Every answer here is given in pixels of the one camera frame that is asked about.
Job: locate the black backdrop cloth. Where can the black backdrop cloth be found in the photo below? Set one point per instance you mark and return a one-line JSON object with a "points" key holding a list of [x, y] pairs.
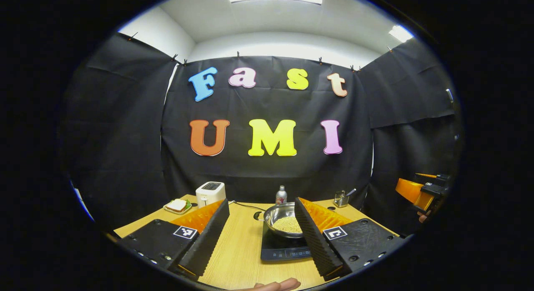
{"points": [[271, 170]]}

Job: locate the black induction cooktop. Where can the black induction cooktop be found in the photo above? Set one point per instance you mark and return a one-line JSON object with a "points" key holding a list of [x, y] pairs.
{"points": [[283, 251]]}

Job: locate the soybeans in pot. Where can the soybeans in pot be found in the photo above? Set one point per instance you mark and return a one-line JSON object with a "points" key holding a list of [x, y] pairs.
{"points": [[288, 225]]}

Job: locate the white toaster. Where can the white toaster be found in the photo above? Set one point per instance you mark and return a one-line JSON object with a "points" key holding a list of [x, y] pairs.
{"points": [[210, 194]]}

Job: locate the small ceiling light panel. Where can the small ceiling light panel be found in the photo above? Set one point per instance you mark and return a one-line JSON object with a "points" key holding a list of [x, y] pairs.
{"points": [[400, 33]]}

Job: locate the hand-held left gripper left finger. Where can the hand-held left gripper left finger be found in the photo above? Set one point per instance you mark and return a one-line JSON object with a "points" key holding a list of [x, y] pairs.
{"points": [[208, 237]]}

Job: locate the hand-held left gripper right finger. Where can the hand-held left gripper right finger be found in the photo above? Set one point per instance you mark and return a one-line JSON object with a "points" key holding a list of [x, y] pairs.
{"points": [[317, 241]]}

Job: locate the silver bottle with colourful label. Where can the silver bottle with colourful label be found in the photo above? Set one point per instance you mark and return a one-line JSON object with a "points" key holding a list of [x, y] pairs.
{"points": [[281, 196]]}

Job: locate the sandwich with lettuce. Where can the sandwich with lettuce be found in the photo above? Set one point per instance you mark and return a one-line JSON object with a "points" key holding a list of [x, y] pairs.
{"points": [[177, 205]]}

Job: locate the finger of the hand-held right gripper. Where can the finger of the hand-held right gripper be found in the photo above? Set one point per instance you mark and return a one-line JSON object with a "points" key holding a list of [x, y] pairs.
{"points": [[425, 175], [411, 191]]}

